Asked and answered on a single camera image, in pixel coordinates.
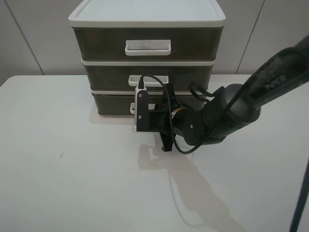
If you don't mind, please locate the dark bottom drawer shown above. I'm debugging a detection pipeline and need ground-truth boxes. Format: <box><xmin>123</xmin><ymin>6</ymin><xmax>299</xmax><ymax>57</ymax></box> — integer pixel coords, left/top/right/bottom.
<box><xmin>92</xmin><ymin>94</ymin><xmax>204</xmax><ymax>116</ymax></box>

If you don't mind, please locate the dark drawer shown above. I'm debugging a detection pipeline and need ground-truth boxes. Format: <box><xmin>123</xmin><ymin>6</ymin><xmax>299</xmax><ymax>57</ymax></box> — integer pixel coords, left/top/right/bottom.
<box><xmin>92</xmin><ymin>94</ymin><xmax>204</xmax><ymax>116</ymax></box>
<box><xmin>74</xmin><ymin>28</ymin><xmax>223</xmax><ymax>61</ymax></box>
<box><xmin>85</xmin><ymin>66</ymin><xmax>212</xmax><ymax>91</ymax></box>

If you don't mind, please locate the black camera cable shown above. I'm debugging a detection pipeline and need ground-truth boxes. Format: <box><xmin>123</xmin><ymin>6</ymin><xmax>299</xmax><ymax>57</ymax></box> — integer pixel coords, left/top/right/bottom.
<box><xmin>137</xmin><ymin>48</ymin><xmax>297</xmax><ymax>155</ymax></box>

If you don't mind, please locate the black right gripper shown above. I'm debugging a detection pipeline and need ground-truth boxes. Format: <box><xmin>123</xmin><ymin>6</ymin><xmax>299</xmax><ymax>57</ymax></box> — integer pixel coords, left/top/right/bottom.
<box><xmin>149</xmin><ymin>84</ymin><xmax>179</xmax><ymax>152</ymax></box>

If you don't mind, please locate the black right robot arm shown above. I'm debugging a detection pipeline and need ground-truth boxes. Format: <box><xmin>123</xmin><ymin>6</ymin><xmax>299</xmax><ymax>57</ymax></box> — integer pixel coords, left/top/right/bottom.
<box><xmin>148</xmin><ymin>37</ymin><xmax>309</xmax><ymax>151</ymax></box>

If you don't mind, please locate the white drawer cabinet frame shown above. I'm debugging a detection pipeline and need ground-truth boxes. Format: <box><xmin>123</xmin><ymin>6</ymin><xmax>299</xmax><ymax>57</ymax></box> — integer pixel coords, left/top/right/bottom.
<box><xmin>68</xmin><ymin>0</ymin><xmax>226</xmax><ymax>104</ymax></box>

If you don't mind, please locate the dark top drawer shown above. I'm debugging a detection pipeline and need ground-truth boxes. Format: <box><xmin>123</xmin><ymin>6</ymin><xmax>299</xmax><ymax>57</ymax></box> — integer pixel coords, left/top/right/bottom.
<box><xmin>74</xmin><ymin>28</ymin><xmax>223</xmax><ymax>61</ymax></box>

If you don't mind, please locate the dark middle drawer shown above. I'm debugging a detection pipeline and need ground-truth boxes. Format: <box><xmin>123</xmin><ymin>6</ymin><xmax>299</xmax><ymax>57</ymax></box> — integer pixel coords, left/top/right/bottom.
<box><xmin>85</xmin><ymin>66</ymin><xmax>212</xmax><ymax>91</ymax></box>

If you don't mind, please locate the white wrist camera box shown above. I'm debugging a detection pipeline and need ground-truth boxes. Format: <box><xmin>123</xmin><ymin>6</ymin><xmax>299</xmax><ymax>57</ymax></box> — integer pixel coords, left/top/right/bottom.
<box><xmin>135</xmin><ymin>87</ymin><xmax>149</xmax><ymax>132</ymax></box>

